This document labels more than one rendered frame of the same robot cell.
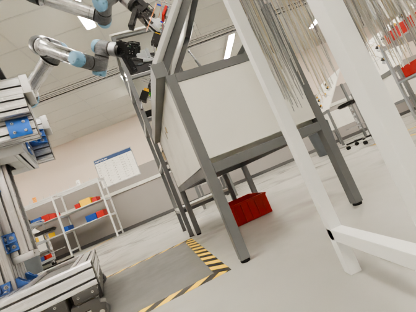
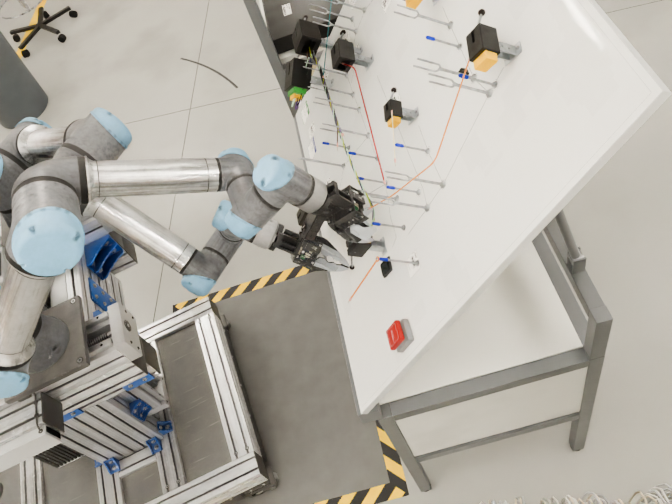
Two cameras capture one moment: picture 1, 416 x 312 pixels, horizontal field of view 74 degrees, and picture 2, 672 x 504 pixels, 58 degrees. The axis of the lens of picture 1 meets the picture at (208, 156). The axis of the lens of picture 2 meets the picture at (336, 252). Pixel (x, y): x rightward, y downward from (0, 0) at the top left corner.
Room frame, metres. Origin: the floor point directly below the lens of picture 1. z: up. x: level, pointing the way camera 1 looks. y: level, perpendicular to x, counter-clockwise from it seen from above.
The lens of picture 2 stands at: (0.56, -0.29, 2.33)
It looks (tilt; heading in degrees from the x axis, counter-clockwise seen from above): 52 degrees down; 23
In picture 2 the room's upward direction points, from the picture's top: 25 degrees counter-clockwise
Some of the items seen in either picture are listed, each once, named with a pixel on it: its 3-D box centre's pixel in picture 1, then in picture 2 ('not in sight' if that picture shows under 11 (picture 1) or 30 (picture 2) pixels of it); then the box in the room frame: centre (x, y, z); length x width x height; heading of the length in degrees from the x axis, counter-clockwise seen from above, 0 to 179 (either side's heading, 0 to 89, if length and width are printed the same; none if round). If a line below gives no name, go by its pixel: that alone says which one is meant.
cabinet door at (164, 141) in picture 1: (171, 158); not in sight; (1.93, 0.24, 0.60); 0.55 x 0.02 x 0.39; 14
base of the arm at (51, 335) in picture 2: not in sight; (29, 337); (1.18, 0.84, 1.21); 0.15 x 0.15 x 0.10
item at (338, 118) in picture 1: (330, 112); not in sight; (6.81, -3.19, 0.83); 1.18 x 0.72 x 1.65; 3
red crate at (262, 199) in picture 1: (242, 208); not in sight; (2.07, -0.09, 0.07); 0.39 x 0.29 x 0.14; 11
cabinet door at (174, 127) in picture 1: (178, 138); not in sight; (1.39, 0.11, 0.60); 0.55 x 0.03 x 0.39; 14
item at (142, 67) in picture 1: (143, 69); not in sight; (2.50, 0.25, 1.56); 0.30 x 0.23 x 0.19; 106
